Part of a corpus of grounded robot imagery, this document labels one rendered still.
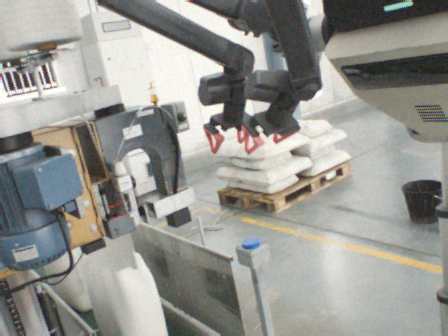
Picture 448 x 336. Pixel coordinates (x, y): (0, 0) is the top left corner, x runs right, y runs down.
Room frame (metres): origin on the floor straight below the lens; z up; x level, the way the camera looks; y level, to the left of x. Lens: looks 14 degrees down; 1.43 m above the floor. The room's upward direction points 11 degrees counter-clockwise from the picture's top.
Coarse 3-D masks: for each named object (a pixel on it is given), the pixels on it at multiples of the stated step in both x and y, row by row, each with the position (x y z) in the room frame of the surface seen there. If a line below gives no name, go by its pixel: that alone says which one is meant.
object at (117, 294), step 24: (120, 240) 1.38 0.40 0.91; (96, 264) 1.45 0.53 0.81; (120, 264) 1.39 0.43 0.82; (144, 264) 1.40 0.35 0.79; (96, 288) 1.45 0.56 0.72; (120, 288) 1.33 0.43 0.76; (144, 288) 1.37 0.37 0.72; (96, 312) 1.52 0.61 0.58; (120, 312) 1.35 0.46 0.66; (144, 312) 1.35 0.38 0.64
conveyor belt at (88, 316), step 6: (36, 270) 2.55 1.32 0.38; (42, 270) 2.53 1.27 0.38; (48, 282) 2.34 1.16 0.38; (78, 312) 1.92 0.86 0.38; (84, 312) 1.90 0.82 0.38; (90, 312) 1.89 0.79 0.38; (84, 318) 1.85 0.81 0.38; (90, 318) 1.84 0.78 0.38; (90, 324) 1.78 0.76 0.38; (96, 324) 1.77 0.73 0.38; (168, 324) 1.66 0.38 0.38; (96, 330) 1.72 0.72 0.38; (168, 330) 1.61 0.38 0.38; (174, 330) 1.61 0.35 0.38; (180, 330) 1.60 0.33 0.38
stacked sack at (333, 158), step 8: (336, 152) 4.38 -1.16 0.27; (344, 152) 4.38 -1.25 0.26; (312, 160) 4.27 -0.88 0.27; (320, 160) 4.21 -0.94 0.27; (328, 160) 4.22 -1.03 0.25; (336, 160) 4.26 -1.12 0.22; (344, 160) 4.34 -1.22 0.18; (312, 168) 4.09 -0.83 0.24; (320, 168) 4.11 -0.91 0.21; (328, 168) 4.18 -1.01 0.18
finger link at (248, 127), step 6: (246, 126) 0.98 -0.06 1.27; (252, 126) 0.98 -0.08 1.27; (246, 132) 0.99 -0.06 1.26; (252, 132) 0.97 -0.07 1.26; (258, 132) 0.97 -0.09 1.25; (246, 138) 1.00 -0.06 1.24; (252, 138) 0.97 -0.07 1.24; (258, 138) 0.97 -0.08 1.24; (246, 144) 1.01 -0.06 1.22; (258, 144) 0.95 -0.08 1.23; (246, 150) 1.02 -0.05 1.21; (252, 150) 0.99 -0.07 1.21
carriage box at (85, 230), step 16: (48, 128) 1.24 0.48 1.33; (64, 128) 1.11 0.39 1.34; (48, 144) 1.08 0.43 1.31; (64, 144) 1.10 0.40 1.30; (80, 160) 1.12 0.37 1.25; (80, 176) 1.11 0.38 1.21; (96, 208) 1.12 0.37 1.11; (80, 224) 1.09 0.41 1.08; (96, 224) 1.11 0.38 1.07; (80, 240) 1.08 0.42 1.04; (0, 272) 0.96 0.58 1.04; (16, 272) 0.98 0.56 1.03
